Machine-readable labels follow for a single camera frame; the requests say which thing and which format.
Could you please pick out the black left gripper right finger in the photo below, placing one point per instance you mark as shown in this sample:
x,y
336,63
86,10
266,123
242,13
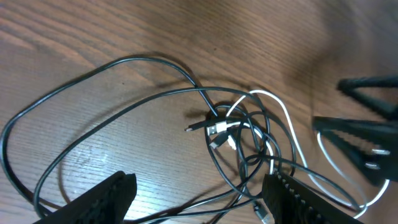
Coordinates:
x,y
292,203

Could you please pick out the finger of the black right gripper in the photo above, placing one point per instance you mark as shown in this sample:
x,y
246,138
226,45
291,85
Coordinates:
x,y
355,89
371,146

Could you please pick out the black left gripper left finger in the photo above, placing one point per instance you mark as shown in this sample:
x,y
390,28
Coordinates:
x,y
107,202

